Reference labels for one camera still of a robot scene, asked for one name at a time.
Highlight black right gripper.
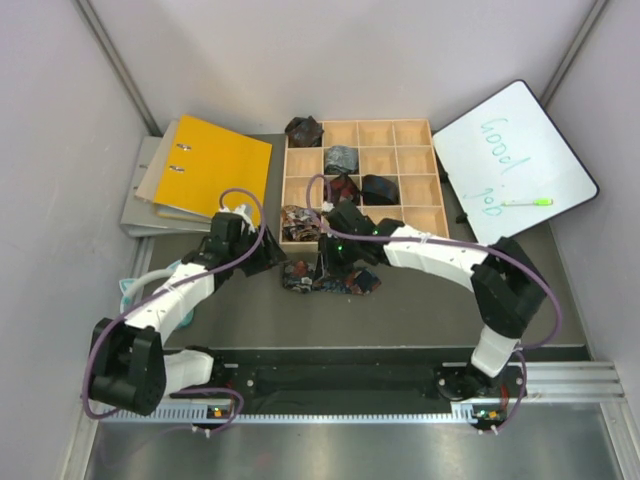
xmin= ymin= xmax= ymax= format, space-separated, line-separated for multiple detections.
xmin=313 ymin=233 xmax=361 ymax=285

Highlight navy floral long tie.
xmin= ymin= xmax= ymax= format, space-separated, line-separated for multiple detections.
xmin=281 ymin=260 xmax=381 ymax=296

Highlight dark maroon rolled tie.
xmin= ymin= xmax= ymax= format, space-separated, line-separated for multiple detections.
xmin=284 ymin=116 xmax=324 ymax=148

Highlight grey slotted cable duct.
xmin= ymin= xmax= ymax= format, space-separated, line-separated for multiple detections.
xmin=99 ymin=397 xmax=509 ymax=426

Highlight orange floral rolled tie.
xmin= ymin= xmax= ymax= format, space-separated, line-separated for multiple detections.
xmin=281 ymin=205 xmax=321 ymax=242

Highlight small whiteboard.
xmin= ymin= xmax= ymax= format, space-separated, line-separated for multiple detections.
xmin=433 ymin=80 xmax=599 ymax=244

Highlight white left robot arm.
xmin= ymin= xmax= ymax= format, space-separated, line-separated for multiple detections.
xmin=82 ymin=209 xmax=286 ymax=416

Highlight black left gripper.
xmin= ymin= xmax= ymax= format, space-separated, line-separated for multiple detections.
xmin=229 ymin=224 xmax=289 ymax=277

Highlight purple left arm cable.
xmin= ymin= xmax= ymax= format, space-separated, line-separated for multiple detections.
xmin=82 ymin=188 xmax=265 ymax=435

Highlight wooden grid organizer box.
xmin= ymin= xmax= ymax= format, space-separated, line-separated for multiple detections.
xmin=281 ymin=118 xmax=449 ymax=238

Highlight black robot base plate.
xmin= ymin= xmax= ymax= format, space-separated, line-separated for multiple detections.
xmin=205 ymin=364 xmax=524 ymax=412

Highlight red black rolled tie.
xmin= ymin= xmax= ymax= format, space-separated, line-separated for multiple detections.
xmin=325 ymin=174 xmax=361 ymax=205

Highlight grey patterned rolled tie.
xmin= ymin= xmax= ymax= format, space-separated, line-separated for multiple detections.
xmin=324 ymin=145 xmax=359 ymax=175

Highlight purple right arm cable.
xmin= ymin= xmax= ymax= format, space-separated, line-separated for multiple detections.
xmin=305 ymin=173 xmax=564 ymax=435

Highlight green marker pen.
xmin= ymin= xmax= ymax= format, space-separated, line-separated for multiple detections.
xmin=502 ymin=198 xmax=554 ymax=207

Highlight teal cat-ear headphones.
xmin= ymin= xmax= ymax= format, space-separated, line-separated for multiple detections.
xmin=119 ymin=261 xmax=200 ymax=331

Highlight dark blue rolled tie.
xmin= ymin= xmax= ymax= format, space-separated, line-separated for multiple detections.
xmin=361 ymin=174 xmax=400 ymax=206

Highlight yellow ring binder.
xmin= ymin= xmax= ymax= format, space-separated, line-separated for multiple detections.
xmin=153 ymin=115 xmax=272 ymax=223

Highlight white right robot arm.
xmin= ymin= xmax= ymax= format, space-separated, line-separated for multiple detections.
xmin=319 ymin=201 xmax=550 ymax=396

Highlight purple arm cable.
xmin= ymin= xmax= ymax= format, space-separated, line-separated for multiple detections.
xmin=82 ymin=188 xmax=265 ymax=435
xmin=305 ymin=173 xmax=564 ymax=435

